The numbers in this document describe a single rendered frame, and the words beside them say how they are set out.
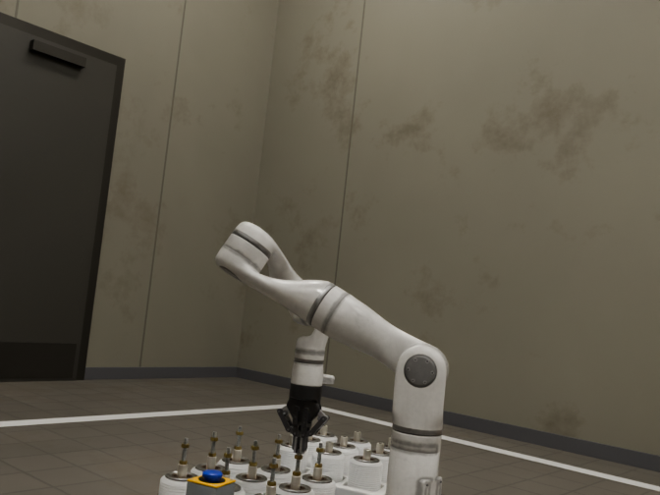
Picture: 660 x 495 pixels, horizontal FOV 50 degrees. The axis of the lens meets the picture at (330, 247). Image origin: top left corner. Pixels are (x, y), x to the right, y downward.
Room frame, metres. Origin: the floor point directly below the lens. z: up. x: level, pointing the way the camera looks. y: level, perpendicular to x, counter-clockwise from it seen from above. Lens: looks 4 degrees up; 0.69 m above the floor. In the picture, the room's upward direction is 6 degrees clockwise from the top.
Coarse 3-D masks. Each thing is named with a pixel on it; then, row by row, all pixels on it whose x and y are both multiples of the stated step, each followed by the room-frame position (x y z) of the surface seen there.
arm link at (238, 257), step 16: (240, 240) 1.40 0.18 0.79; (224, 256) 1.40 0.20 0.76; (240, 256) 1.40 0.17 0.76; (256, 256) 1.41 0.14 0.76; (240, 272) 1.40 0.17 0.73; (256, 272) 1.40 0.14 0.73; (256, 288) 1.41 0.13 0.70; (272, 288) 1.38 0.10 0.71; (288, 288) 1.38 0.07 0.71; (304, 288) 1.37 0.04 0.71; (320, 288) 1.37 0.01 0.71; (288, 304) 1.39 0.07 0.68; (304, 304) 1.37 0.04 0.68; (304, 320) 1.39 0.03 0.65
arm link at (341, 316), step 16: (336, 288) 1.38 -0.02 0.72; (320, 304) 1.36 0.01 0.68; (336, 304) 1.35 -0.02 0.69; (352, 304) 1.36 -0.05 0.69; (320, 320) 1.36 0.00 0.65; (336, 320) 1.35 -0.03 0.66; (352, 320) 1.35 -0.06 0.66; (368, 320) 1.37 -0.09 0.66; (384, 320) 1.39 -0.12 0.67; (336, 336) 1.37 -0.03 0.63; (352, 336) 1.36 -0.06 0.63; (368, 336) 1.37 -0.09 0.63; (384, 336) 1.38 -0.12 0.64; (400, 336) 1.38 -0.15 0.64; (368, 352) 1.39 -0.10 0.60; (384, 352) 1.38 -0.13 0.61; (400, 352) 1.38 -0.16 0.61
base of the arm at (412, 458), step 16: (400, 432) 1.31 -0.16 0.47; (400, 448) 1.31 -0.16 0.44; (416, 448) 1.30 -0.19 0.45; (432, 448) 1.30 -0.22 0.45; (400, 464) 1.31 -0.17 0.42; (416, 464) 1.30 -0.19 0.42; (432, 464) 1.31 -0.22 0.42; (400, 480) 1.30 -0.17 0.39; (416, 480) 1.30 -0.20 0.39; (432, 480) 1.31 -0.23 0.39
